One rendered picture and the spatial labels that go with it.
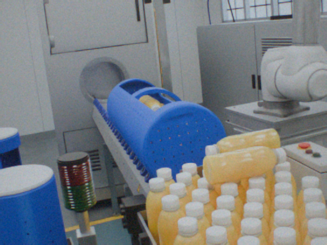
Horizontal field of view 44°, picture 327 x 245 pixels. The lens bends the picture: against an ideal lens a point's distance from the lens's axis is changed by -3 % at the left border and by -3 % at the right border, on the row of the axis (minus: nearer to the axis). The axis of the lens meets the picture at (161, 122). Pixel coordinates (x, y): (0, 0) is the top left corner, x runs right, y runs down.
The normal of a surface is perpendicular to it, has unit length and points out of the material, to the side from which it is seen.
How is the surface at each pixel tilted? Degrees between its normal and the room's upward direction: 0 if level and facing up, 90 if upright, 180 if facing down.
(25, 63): 90
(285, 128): 90
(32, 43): 90
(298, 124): 90
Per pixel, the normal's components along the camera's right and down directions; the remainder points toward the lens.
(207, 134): 0.26, 0.19
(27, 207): 0.57, 0.13
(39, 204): 0.77, 0.07
